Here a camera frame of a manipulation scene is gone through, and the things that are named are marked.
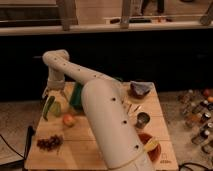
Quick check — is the black cable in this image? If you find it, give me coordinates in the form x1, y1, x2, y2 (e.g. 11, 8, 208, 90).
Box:
0, 125, 36, 171

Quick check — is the wooden board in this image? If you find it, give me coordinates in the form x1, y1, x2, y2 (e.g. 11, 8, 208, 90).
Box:
25, 88, 178, 171

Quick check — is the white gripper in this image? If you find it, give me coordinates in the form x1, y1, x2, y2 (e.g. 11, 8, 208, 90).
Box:
42, 79, 68, 100

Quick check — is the bunch of dark grapes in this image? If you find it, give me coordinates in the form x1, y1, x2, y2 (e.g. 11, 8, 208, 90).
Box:
37, 135, 63, 151

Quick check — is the orange fruit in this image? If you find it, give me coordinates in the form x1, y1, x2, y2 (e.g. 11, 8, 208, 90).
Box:
62, 114, 75, 127

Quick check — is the wooden shelf rail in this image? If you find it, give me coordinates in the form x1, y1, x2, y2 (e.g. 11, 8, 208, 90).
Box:
0, 21, 213, 36

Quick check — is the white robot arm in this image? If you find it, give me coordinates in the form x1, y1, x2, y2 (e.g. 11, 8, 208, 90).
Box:
42, 50, 155, 171

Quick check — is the yellow food piece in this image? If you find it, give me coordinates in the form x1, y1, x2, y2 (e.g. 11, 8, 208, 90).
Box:
144, 138, 159, 152

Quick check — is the green pepper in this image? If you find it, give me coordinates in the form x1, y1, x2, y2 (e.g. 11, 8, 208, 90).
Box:
42, 96, 55, 121

